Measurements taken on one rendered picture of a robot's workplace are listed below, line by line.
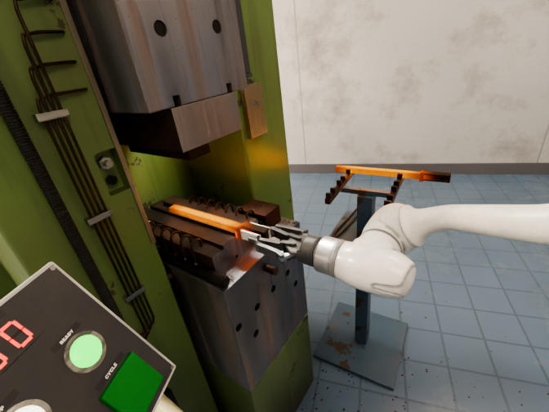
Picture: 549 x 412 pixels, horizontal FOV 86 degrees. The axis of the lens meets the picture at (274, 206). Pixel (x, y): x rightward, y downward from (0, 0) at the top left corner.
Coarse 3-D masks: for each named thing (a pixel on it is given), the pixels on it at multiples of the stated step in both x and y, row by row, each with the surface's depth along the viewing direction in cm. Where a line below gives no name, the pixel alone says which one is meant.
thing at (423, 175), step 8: (336, 168) 131; (344, 168) 129; (352, 168) 127; (360, 168) 126; (368, 168) 125; (376, 168) 124; (384, 168) 123; (392, 176) 120; (408, 176) 116; (416, 176) 115; (424, 176) 114; (432, 176) 113; (440, 176) 111; (448, 176) 109
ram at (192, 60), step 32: (96, 0) 50; (128, 0) 49; (160, 0) 54; (192, 0) 59; (224, 0) 65; (96, 32) 54; (128, 32) 50; (160, 32) 55; (192, 32) 60; (224, 32) 67; (96, 64) 59; (128, 64) 53; (160, 64) 56; (192, 64) 62; (224, 64) 69; (128, 96) 58; (160, 96) 57; (192, 96) 63
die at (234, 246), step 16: (160, 208) 103; (208, 208) 101; (176, 224) 94; (192, 224) 93; (208, 224) 90; (160, 240) 91; (176, 240) 87; (192, 240) 86; (208, 240) 83; (224, 240) 82; (240, 240) 86; (192, 256) 84; (208, 256) 79; (224, 256) 82; (240, 256) 88
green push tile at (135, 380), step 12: (132, 360) 47; (120, 372) 45; (132, 372) 46; (144, 372) 48; (156, 372) 49; (108, 384) 43; (120, 384) 44; (132, 384) 45; (144, 384) 47; (156, 384) 48; (108, 396) 42; (120, 396) 43; (132, 396) 45; (144, 396) 46; (120, 408) 43; (132, 408) 44; (144, 408) 45
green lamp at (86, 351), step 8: (88, 336) 44; (80, 344) 43; (88, 344) 43; (96, 344) 44; (72, 352) 41; (80, 352) 42; (88, 352) 43; (96, 352) 44; (72, 360) 41; (80, 360) 42; (88, 360) 42; (96, 360) 43
